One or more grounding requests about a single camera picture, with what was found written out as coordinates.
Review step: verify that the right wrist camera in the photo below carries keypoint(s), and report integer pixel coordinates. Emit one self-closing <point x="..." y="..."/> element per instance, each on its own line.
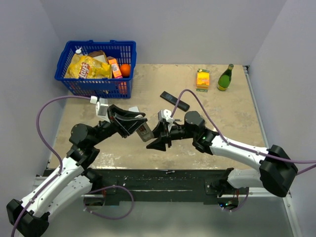
<point x="165" y="115"/>

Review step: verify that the green glass bottle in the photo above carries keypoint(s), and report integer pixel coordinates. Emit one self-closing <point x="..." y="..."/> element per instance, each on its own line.
<point x="225" y="78"/>

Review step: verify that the yellow chips bag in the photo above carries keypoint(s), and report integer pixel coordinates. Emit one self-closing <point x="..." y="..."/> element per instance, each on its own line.
<point x="86" y="67"/>

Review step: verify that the yellow orange sponge pack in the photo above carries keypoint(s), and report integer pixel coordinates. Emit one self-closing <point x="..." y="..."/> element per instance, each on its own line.
<point x="203" y="80"/>

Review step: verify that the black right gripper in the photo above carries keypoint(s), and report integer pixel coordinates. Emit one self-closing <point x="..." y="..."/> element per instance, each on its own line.
<point x="162" y="132"/>

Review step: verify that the white bottle cap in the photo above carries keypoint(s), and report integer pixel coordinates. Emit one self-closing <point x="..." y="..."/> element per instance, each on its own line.
<point x="78" y="51"/>

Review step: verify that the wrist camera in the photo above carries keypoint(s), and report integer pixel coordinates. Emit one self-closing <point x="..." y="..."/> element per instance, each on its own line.
<point x="101" y="107"/>
<point x="165" y="115"/>

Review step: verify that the aluminium rail frame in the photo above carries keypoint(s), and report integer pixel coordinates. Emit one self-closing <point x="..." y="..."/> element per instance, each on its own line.
<point x="266" y="190"/>

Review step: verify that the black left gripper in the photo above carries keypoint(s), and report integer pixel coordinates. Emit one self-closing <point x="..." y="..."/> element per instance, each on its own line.
<point x="125" y="126"/>

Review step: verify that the white remote control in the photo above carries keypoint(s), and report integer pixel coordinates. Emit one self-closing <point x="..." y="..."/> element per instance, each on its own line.
<point x="134" y="109"/>

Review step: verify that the black remote control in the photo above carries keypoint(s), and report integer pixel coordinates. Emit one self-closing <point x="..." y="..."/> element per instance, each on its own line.
<point x="172" y="99"/>

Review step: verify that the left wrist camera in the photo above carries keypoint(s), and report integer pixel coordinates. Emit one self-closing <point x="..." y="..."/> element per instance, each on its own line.
<point x="101" y="107"/>

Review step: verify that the orange juice carton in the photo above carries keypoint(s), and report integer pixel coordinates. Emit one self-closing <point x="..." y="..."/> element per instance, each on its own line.
<point x="115" y="67"/>

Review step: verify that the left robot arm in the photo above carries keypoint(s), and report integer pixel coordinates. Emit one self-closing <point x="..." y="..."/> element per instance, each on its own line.
<point x="73" y="177"/>

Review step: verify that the grey remote control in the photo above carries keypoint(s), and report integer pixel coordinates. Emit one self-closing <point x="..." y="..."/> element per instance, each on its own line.
<point x="145" y="132"/>

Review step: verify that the blue plastic shopping basket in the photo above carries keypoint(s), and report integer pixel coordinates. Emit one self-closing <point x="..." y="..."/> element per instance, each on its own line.
<point x="124" y="51"/>

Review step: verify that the orange fruit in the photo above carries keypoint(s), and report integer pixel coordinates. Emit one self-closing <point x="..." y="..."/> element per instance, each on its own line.
<point x="125" y="70"/>

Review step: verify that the brown bread bag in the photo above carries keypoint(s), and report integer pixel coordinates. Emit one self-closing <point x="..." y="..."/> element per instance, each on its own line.
<point x="99" y="55"/>

